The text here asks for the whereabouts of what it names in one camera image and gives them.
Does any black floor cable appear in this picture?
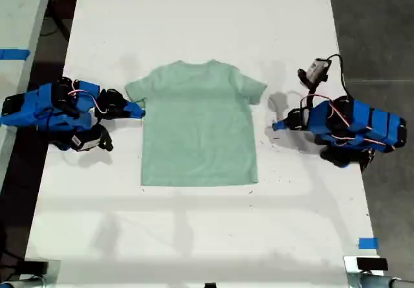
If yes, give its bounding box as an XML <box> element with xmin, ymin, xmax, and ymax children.
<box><xmin>39</xmin><ymin>15</ymin><xmax>71</xmax><ymax>41</ymax></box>

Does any short blue tape strip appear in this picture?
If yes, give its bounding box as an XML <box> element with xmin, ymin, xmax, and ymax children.
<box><xmin>358</xmin><ymin>237</ymin><xmax>379</xmax><ymax>250</ymax></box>

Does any white side table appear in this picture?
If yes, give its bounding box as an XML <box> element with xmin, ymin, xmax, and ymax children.
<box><xmin>0</xmin><ymin>0</ymin><xmax>55</xmax><ymax>175</ymax></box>

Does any grey clamp tube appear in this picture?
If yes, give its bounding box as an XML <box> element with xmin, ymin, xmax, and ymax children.
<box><xmin>359</xmin><ymin>273</ymin><xmax>414</xmax><ymax>288</ymax></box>

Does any long blue tape strip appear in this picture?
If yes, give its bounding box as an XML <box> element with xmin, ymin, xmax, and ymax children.
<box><xmin>0</xmin><ymin>49</ymin><xmax>31</xmax><ymax>61</ymax></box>

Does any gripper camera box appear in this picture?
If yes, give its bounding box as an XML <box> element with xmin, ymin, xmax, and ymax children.
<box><xmin>69</xmin><ymin>125</ymin><xmax>114</xmax><ymax>153</ymax></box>
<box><xmin>297</xmin><ymin>58</ymin><xmax>332</xmax><ymax>87</ymax></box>

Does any metal table bracket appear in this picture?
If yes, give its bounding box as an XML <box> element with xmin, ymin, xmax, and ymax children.
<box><xmin>343</xmin><ymin>255</ymin><xmax>389</xmax><ymax>288</ymax></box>

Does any small black box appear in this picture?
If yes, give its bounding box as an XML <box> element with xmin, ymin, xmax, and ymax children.
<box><xmin>356</xmin><ymin>257</ymin><xmax>389</xmax><ymax>271</ymax></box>
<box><xmin>23</xmin><ymin>260</ymin><xmax>50</xmax><ymax>274</ymax></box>

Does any black camera cable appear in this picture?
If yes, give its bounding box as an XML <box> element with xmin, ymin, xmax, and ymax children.
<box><xmin>325</xmin><ymin>53</ymin><xmax>351</xmax><ymax>100</ymax></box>

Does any pale green T-shirt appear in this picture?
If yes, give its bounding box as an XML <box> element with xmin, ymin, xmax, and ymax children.
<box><xmin>124</xmin><ymin>60</ymin><xmax>268</xmax><ymax>188</ymax></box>

